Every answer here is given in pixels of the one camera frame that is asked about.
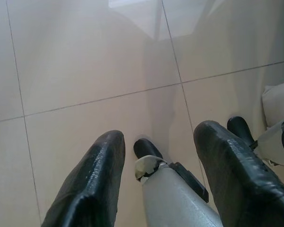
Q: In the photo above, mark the silver robot right leg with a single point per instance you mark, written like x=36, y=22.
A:
x=274, y=146

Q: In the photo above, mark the silver robot leg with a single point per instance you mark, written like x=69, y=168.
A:
x=274, y=146
x=175, y=198

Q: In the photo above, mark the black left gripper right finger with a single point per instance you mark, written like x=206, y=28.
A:
x=232, y=179

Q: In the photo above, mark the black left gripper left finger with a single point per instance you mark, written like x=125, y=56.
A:
x=94, y=179

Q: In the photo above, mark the silver robot left leg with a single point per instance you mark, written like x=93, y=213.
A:
x=175, y=198

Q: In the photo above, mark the beige pillow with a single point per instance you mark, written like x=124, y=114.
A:
x=279, y=104

